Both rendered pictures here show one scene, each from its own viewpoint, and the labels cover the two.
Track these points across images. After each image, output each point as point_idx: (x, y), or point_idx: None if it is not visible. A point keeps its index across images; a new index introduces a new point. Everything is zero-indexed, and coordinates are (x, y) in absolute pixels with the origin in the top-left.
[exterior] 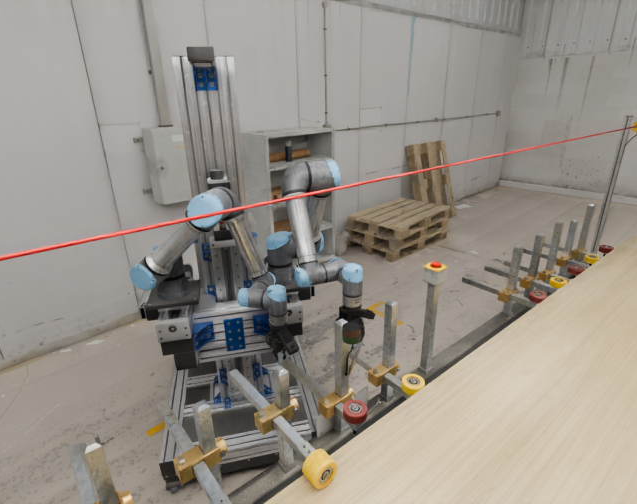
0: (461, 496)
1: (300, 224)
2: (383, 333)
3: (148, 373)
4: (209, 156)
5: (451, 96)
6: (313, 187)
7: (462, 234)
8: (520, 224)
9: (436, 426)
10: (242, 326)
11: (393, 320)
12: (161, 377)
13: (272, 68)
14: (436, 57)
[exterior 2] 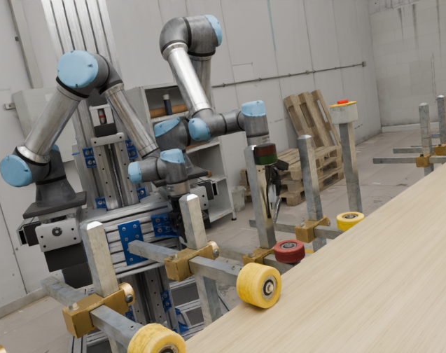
0: None
1: (186, 73)
2: None
3: (41, 351)
4: (79, 48)
5: (316, 50)
6: (194, 40)
7: (359, 172)
8: (414, 155)
9: (392, 238)
10: (140, 230)
11: (310, 157)
12: (57, 352)
13: (139, 31)
14: (294, 15)
